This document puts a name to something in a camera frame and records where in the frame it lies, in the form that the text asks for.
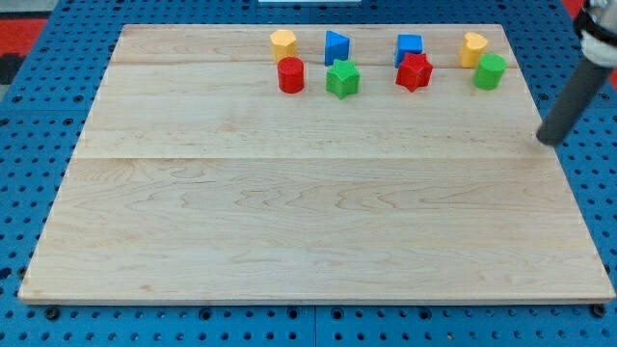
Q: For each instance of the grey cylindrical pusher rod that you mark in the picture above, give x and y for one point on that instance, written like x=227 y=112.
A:
x=577 y=94

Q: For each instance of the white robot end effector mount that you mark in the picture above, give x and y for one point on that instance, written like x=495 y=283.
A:
x=595 y=25

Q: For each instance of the blue cube block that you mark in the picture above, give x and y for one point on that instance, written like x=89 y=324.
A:
x=407 y=43

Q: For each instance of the green cylinder block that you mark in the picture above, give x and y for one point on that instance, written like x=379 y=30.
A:
x=489 y=72

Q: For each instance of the yellow heart block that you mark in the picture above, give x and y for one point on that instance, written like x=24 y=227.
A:
x=472 y=49

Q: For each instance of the red star block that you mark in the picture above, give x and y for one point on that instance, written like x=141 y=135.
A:
x=414 y=71

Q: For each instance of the green star block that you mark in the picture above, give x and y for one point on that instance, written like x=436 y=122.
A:
x=343 y=78

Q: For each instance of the blue triangle block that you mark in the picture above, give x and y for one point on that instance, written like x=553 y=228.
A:
x=336 y=47

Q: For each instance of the red cylinder block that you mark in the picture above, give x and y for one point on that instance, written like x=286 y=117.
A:
x=291 y=74

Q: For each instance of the yellow hexagon block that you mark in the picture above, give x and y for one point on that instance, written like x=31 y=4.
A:
x=283 y=44

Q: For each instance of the wooden board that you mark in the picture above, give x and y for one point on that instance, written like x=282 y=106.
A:
x=197 y=182

